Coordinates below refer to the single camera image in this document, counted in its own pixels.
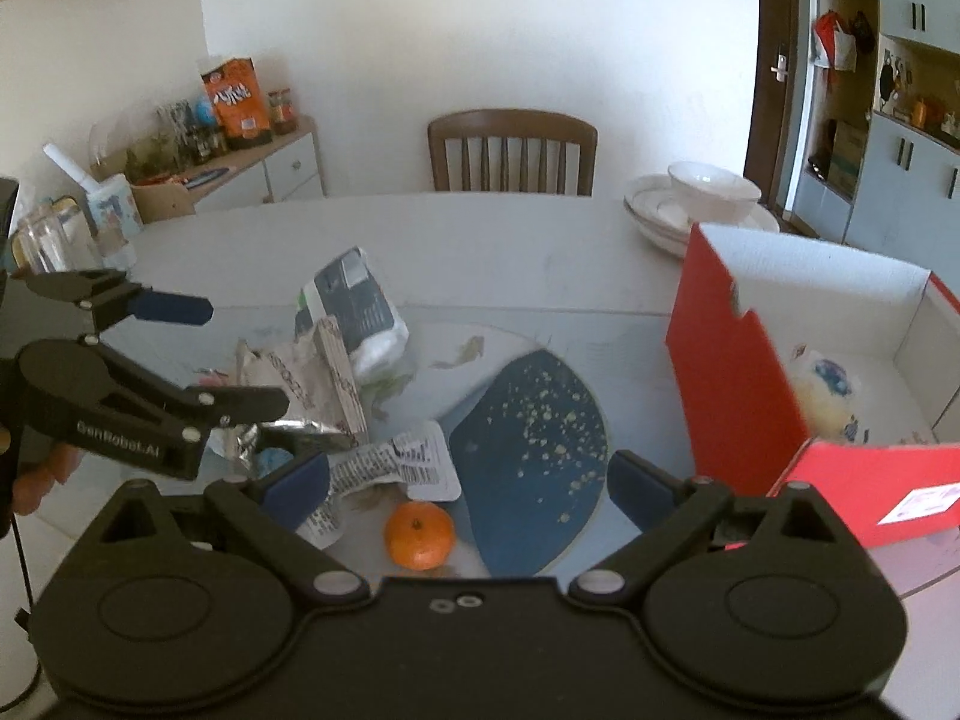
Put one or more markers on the white bowl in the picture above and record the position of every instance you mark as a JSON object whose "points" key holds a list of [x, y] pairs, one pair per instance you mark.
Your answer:
{"points": [[712, 184]]}

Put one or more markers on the red hanging bag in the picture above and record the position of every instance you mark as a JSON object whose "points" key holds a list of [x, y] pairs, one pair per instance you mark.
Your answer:
{"points": [[829, 41]]}

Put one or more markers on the white plate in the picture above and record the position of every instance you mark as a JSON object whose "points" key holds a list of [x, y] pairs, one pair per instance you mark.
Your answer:
{"points": [[645, 199], [660, 240]]}

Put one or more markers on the white wrapper black print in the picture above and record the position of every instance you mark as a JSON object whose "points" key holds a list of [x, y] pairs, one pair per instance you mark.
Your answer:
{"points": [[405, 465]]}

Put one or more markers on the person's left hand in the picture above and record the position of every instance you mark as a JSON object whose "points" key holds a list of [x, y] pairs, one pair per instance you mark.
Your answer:
{"points": [[45, 474]]}

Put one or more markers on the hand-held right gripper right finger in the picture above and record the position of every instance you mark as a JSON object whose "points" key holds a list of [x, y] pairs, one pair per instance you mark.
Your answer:
{"points": [[641, 484]]}

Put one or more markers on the orange snack box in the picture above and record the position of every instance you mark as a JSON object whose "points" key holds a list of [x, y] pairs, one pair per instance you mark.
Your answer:
{"points": [[238, 105]]}

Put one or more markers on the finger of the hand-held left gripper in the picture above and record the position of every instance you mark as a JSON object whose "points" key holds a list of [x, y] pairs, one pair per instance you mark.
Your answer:
{"points": [[247, 403], [172, 307]]}

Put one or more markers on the tangerine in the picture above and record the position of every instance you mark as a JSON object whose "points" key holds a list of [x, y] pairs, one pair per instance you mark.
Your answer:
{"points": [[420, 535]]}

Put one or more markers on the white table desktop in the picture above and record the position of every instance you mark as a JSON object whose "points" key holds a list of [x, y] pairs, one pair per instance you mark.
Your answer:
{"points": [[525, 255]]}

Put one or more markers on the wooden chair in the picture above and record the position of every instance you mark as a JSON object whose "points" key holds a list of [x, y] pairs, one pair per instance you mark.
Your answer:
{"points": [[510, 124]]}

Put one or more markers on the red cardboard box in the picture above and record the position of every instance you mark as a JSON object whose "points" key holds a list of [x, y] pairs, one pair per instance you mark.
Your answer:
{"points": [[720, 360]]}

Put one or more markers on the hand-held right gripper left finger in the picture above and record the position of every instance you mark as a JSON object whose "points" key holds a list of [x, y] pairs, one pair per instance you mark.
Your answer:
{"points": [[300, 491]]}

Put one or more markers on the small blue item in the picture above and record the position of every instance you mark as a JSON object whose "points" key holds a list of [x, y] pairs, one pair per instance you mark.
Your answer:
{"points": [[271, 460]]}

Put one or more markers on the cardboard box green print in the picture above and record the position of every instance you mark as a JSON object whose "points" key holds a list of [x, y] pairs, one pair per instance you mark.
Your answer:
{"points": [[849, 154]]}

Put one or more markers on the clear glass jar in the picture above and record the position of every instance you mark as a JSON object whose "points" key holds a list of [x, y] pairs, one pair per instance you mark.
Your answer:
{"points": [[52, 240]]}

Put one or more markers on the white blue-print packet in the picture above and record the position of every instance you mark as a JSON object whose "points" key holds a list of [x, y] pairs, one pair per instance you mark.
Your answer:
{"points": [[825, 382]]}

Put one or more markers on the silver foil wrapper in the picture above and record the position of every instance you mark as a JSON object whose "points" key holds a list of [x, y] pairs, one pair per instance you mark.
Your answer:
{"points": [[300, 375]]}

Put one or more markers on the printed white mug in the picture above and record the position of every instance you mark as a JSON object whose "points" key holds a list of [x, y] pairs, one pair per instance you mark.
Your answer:
{"points": [[114, 210]]}

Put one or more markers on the dark wooden door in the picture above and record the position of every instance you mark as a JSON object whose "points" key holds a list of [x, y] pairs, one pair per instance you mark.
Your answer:
{"points": [[769, 15]]}

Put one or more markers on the white wooden sideboard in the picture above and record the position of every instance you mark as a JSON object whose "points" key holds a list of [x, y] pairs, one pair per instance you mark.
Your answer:
{"points": [[292, 165]]}

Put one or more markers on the grey wall cabinet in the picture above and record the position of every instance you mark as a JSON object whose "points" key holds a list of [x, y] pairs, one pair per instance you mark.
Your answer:
{"points": [[915, 157]]}

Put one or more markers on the dark blue tissue pack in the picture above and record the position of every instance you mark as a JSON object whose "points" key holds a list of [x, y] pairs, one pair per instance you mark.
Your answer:
{"points": [[352, 300]]}

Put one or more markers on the small cardboard tray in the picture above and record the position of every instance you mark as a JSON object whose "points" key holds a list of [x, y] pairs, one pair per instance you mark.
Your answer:
{"points": [[161, 201]]}

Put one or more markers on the patterned glass jar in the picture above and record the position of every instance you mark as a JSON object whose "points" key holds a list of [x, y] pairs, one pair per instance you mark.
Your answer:
{"points": [[177, 131]]}

